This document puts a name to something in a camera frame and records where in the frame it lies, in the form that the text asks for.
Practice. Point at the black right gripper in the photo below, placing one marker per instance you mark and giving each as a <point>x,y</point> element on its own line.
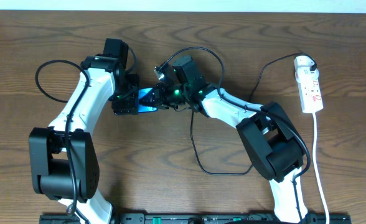
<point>160,99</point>

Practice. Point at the blue smartphone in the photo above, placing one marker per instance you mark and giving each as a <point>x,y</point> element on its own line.
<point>145,109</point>

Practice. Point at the white power strip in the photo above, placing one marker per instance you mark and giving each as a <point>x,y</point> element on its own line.
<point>309,90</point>

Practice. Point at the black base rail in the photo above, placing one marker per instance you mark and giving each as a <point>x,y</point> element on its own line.
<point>139,218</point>

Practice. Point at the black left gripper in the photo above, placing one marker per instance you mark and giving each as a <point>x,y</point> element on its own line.
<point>126,101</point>

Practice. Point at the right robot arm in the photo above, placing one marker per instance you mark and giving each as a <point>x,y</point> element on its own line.
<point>273,145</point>

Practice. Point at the white USB charger adapter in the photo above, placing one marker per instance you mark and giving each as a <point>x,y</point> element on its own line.
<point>304,64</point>

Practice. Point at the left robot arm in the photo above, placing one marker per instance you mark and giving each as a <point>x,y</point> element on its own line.
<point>63,161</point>

